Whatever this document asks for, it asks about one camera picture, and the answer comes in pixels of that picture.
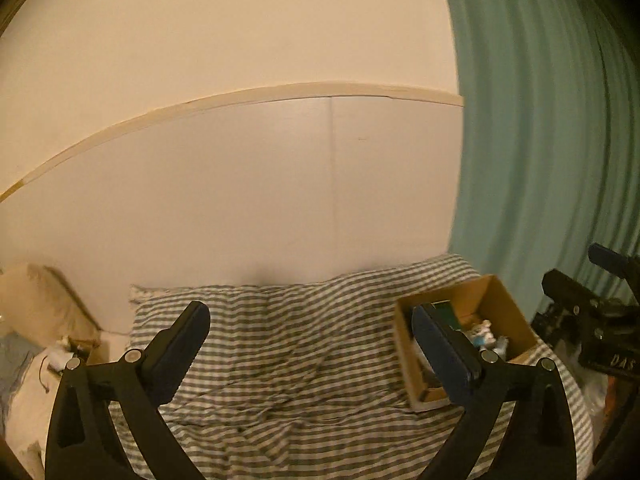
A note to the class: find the green curtain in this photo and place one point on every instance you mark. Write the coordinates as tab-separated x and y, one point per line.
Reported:
525	135

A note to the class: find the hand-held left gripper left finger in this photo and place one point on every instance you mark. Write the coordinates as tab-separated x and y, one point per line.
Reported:
172	355

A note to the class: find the cardboard box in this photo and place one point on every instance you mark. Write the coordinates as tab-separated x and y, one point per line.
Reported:
500	305

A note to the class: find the beige pillow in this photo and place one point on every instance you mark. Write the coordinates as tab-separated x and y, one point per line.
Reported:
40	300

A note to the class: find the small brown box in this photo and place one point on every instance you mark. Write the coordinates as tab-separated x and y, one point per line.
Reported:
85	349

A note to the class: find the grey checkered blanket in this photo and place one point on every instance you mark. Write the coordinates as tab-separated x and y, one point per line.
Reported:
300	360

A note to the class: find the green medicine box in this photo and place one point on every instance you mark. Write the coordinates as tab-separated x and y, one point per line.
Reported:
450	315

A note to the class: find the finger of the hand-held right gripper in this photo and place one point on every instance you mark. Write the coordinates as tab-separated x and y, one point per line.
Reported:
607	259
570	287

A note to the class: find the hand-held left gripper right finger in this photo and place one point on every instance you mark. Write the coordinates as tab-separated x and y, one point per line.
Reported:
447	360

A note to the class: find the white cloth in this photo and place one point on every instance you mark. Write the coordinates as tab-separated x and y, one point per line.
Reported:
35	410

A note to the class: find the small white figurine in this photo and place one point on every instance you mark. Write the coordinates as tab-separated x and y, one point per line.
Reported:
479	334

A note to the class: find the clear plastic bag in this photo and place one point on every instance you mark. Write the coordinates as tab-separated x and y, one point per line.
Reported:
595	395

